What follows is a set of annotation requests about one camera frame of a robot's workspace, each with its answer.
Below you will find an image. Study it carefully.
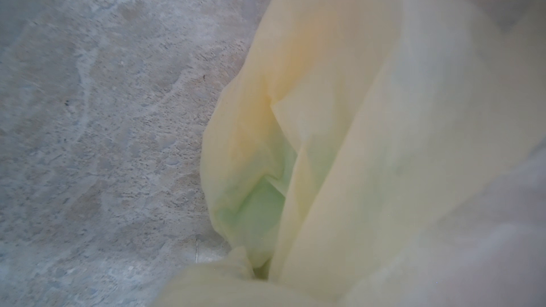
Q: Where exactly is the green toy vegetable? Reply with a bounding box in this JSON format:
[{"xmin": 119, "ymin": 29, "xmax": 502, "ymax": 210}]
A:
[{"xmin": 216, "ymin": 179, "xmax": 285, "ymax": 244}]

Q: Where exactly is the translucent yellowish plastic bag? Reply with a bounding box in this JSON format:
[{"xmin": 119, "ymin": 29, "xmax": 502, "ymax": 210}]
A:
[{"xmin": 154, "ymin": 0, "xmax": 545, "ymax": 306}]

